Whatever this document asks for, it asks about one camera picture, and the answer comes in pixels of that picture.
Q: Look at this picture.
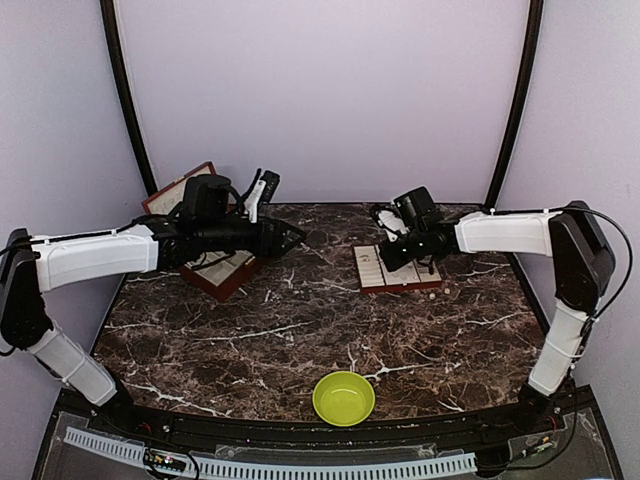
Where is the white slotted cable duct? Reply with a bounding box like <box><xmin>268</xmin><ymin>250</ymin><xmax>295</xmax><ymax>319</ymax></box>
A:
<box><xmin>63</xmin><ymin>427</ymin><xmax>477</xmax><ymax>479</ymax></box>

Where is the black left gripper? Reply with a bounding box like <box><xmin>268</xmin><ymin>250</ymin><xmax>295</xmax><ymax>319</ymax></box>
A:
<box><xmin>198</xmin><ymin>212</ymin><xmax>307</xmax><ymax>259</ymax></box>

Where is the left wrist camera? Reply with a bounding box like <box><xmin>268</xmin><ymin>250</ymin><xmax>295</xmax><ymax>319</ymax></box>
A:
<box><xmin>242</xmin><ymin>169</ymin><xmax>281</xmax><ymax>223</ymax></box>

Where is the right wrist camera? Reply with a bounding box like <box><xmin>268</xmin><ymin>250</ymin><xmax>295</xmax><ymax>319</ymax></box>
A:
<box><xmin>370</xmin><ymin>205</ymin><xmax>408</xmax><ymax>242</ymax></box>

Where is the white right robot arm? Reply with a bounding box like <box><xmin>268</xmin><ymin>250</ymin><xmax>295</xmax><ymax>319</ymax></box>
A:
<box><xmin>370</xmin><ymin>187</ymin><xmax>634</xmax><ymax>434</ymax></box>

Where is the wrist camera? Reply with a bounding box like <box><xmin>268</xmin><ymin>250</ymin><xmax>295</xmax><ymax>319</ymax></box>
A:
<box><xmin>242</xmin><ymin>169</ymin><xmax>281</xmax><ymax>223</ymax></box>
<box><xmin>370</xmin><ymin>205</ymin><xmax>408</xmax><ymax>242</ymax></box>

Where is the brown wooden jewelry box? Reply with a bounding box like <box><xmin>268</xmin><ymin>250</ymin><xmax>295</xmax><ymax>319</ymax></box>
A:
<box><xmin>141</xmin><ymin>160</ymin><xmax>266</xmax><ymax>303</ymax></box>

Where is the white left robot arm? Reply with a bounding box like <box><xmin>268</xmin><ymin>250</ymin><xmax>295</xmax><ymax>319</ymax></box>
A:
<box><xmin>1</xmin><ymin>171</ymin><xmax>306</xmax><ymax>436</ymax></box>

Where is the green bowl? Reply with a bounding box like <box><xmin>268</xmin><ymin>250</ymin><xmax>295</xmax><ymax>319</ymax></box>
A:
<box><xmin>312</xmin><ymin>371</ymin><xmax>376</xmax><ymax>427</ymax></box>

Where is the black frame post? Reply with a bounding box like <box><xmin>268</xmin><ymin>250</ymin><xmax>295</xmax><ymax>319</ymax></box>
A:
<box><xmin>99</xmin><ymin>0</ymin><xmax>158</xmax><ymax>196</ymax></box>
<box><xmin>484</xmin><ymin>0</ymin><xmax>544</xmax><ymax>209</ymax></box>

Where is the brown ring earring tray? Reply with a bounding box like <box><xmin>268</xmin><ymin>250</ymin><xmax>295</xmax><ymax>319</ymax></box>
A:
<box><xmin>353</xmin><ymin>245</ymin><xmax>443</xmax><ymax>294</ymax></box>

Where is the black right frame post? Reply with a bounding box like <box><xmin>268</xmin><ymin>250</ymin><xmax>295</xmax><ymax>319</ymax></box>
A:
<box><xmin>484</xmin><ymin>0</ymin><xmax>544</xmax><ymax>209</ymax></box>

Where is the black left frame post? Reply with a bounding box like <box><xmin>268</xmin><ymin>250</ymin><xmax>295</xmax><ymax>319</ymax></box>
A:
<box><xmin>99</xmin><ymin>0</ymin><xmax>158</xmax><ymax>196</ymax></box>

